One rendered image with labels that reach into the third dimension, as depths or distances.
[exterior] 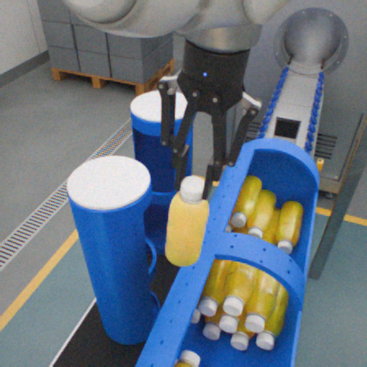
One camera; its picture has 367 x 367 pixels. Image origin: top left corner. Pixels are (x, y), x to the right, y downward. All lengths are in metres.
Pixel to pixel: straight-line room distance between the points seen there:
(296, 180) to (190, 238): 0.63
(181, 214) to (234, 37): 0.29
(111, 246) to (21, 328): 1.06
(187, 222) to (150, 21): 0.42
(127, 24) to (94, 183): 1.07
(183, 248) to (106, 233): 0.63
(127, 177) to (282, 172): 0.51
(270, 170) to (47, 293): 1.56
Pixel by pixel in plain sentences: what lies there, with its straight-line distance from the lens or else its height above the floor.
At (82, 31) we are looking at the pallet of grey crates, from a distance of 4.19.
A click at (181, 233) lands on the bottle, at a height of 1.37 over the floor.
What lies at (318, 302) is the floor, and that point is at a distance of 2.27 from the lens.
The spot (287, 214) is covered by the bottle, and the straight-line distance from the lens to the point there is 1.11.
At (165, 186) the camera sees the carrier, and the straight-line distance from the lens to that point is 2.13.
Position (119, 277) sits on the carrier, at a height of 0.68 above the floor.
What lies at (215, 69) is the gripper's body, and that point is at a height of 1.66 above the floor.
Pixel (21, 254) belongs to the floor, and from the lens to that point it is 2.55.
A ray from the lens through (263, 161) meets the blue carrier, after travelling 1.15.
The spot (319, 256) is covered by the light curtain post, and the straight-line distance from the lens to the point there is 2.22.
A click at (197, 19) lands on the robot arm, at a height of 1.76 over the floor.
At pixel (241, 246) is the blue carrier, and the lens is 0.78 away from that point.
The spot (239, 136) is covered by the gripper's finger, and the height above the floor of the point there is 1.56.
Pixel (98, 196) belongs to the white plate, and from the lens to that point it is 1.20.
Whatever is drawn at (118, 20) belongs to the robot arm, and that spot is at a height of 1.76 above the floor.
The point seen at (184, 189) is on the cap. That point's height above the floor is 1.46.
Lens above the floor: 1.82
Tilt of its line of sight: 41 degrees down
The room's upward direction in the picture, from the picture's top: straight up
